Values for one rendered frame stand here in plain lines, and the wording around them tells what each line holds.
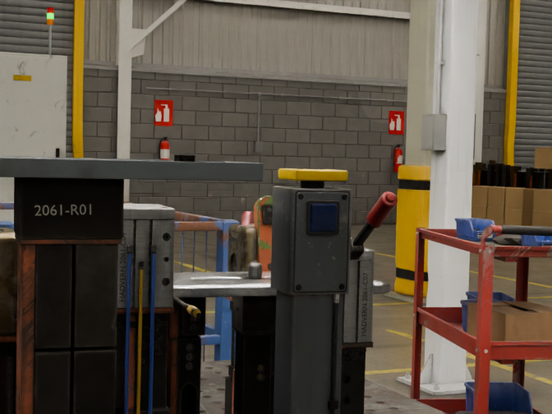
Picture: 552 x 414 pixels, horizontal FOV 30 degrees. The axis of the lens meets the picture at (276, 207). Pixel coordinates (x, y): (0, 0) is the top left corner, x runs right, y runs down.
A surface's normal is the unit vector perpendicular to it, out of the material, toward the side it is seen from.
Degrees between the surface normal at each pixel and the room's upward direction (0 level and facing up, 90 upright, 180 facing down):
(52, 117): 90
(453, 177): 90
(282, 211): 90
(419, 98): 90
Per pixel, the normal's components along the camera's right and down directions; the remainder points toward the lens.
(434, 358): -0.91, 0.00
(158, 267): 0.31, 0.06
